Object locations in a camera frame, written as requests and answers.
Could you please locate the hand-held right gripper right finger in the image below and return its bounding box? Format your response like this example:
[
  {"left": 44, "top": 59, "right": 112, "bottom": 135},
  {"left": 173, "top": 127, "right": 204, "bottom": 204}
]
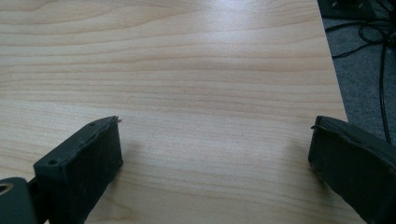
[{"left": 307, "top": 115, "right": 396, "bottom": 224}]

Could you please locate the black cable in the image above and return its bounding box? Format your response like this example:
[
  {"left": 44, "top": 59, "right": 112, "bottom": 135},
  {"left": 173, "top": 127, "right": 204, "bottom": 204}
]
[
  {"left": 378, "top": 18, "right": 392, "bottom": 145},
  {"left": 325, "top": 0, "right": 396, "bottom": 60}
]

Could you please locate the black device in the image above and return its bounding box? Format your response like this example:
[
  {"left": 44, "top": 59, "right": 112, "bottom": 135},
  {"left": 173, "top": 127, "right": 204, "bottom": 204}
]
[{"left": 317, "top": 0, "right": 384, "bottom": 21}]

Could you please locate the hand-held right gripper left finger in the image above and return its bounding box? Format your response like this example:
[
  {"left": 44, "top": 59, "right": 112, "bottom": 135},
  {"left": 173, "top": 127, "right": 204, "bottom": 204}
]
[{"left": 33, "top": 115, "right": 124, "bottom": 224}]

